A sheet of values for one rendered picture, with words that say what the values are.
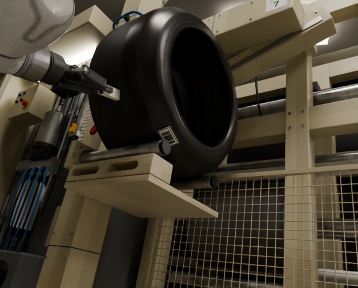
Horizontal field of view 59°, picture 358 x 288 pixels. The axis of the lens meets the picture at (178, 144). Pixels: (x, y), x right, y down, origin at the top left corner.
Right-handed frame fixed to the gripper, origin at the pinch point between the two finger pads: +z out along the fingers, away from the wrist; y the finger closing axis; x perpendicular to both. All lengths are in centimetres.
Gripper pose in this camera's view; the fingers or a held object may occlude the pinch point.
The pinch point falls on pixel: (109, 91)
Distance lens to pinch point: 92.2
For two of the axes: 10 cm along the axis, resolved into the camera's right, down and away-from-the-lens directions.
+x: 0.0, 9.8, -2.2
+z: 5.9, 1.8, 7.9
